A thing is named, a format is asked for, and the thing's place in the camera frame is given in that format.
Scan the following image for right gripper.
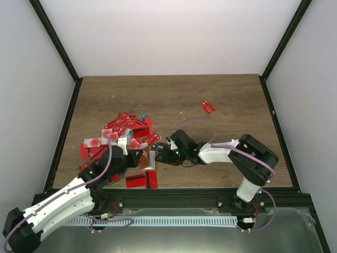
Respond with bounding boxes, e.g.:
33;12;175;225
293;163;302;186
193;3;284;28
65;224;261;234
155;147;189;166

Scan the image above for brown leather card holder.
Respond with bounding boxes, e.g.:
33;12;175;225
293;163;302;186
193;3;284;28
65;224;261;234
139;147;157;171

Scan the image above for black VIP card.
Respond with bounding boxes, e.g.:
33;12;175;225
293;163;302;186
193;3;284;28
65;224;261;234
151;142;166;151

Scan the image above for red card vertical stripe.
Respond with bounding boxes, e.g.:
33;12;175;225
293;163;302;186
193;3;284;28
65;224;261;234
145;171;158;189

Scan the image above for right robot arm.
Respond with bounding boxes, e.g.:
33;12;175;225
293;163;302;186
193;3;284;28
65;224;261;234
151;129;279;212

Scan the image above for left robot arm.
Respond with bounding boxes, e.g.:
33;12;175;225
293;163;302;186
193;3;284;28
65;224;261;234
3;145;143;252

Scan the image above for red card horizontal stripe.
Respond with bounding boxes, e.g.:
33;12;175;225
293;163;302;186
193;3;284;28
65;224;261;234
125;173;146;189

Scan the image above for white card red circle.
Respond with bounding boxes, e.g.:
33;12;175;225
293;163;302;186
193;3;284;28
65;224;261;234
107;132;119;145

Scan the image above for red VIP card top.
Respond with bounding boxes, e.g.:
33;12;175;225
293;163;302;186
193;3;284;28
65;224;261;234
104;112;136;131

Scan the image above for lone red VIP card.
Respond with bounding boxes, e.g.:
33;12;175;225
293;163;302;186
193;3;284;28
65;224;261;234
200;100;215;114

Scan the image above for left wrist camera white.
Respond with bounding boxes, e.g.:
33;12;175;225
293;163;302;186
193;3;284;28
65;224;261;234
117;137;128;156

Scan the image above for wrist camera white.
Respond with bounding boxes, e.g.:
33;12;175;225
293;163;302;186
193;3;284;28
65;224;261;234
166;135;173;145
117;137;128;156

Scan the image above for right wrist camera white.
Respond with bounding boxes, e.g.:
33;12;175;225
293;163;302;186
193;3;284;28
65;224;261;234
166;135;173;145

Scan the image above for black frame front beam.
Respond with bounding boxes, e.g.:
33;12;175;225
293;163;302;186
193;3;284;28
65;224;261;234
103;187;312;209

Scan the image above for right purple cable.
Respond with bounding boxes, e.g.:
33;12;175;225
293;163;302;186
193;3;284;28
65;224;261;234
173;120;277;232

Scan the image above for purple cable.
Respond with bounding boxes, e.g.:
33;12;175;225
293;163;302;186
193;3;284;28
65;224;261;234
3;133;135;252
173;120;277;232

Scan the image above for light blue slotted rail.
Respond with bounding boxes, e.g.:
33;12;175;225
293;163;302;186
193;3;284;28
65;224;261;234
65;216;237;228

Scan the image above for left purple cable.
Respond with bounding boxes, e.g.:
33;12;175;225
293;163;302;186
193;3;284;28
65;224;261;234
3;133;135;252

